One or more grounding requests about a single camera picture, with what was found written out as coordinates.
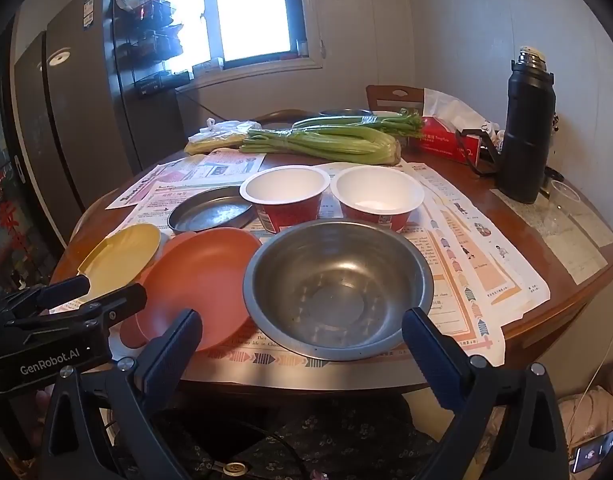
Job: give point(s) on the small white box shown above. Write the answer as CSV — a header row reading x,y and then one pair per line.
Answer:
x,y
207,66

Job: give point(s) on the black thermos flask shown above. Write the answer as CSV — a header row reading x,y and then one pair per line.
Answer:
x,y
523,125

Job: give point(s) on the red paper bowl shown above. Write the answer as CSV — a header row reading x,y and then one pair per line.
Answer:
x,y
284,185
376,187

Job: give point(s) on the clear glass cup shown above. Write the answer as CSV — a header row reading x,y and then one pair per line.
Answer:
x,y
558,205

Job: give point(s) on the yellow plastic plate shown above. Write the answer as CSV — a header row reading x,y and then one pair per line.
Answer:
x,y
121,255

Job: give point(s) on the large steel bowl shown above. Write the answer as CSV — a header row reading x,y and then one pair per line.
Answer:
x,y
336,285

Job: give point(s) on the white patterned place mat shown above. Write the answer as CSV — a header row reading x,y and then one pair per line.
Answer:
x,y
576,250

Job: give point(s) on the red paper decoration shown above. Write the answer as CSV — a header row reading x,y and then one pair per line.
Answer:
x,y
11,220

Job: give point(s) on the celery bunch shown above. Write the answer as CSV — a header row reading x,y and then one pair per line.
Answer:
x,y
326,142

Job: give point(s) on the dark floral garment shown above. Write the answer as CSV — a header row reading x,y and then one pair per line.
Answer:
x,y
336,440

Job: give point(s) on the red tissue box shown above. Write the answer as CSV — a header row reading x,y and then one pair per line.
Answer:
x,y
444,142

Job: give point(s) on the black side storage rack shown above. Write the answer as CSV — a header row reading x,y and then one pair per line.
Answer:
x,y
156,35

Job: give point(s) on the newspaper with arrow border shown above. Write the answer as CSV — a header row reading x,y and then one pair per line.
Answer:
x,y
451,310

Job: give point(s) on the dark grey refrigerator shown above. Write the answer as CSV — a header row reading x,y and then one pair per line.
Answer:
x,y
71,135

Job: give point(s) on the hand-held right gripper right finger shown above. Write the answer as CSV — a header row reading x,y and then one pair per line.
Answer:
x,y
431,355

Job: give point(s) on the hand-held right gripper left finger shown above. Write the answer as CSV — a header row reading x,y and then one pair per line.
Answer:
x,y
171,355

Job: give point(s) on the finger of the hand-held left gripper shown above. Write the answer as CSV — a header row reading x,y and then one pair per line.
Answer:
x,y
121,302
61,290

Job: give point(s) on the curved back wooden chair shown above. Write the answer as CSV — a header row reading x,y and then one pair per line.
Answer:
x,y
281,116

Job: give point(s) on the white bowl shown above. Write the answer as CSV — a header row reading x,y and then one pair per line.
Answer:
x,y
386,113

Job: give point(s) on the beige cloth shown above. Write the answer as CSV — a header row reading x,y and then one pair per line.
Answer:
x,y
591,410

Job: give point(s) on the shallow steel plate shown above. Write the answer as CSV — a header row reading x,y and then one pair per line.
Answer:
x,y
206,210

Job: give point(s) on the smartphone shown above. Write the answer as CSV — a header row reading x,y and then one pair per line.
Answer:
x,y
596,452

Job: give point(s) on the newspaper sheet with cartoon figures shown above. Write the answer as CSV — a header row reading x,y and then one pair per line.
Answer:
x,y
501,255

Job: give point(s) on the orange plastic plate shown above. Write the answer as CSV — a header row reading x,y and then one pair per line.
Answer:
x,y
201,280

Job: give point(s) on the small steel bowl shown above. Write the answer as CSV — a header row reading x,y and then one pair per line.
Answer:
x,y
344,111

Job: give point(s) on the clear bag of yellow food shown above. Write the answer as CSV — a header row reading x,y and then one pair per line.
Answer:
x,y
211,140

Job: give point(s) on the window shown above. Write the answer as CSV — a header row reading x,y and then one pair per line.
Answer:
x,y
251,10

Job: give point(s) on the white plastic bag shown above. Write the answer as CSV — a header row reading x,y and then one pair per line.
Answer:
x,y
451,105

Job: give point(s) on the pink printed newspaper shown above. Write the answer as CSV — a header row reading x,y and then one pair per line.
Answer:
x,y
196,172

